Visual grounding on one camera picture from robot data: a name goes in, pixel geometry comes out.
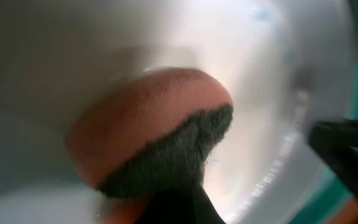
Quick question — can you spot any teal plastic tray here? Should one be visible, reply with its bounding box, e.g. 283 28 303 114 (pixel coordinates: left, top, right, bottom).
290 0 358 224

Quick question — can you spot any light blue plate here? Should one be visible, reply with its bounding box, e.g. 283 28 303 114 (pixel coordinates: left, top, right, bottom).
0 1 355 223

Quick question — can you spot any dark wet sponge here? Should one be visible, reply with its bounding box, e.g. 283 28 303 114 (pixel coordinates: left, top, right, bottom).
65 68 234 223

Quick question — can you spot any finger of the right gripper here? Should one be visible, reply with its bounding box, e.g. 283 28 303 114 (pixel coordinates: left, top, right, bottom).
308 119 358 199

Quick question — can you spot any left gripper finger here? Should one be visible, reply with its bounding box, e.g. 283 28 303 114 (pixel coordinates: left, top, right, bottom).
135 184 224 224

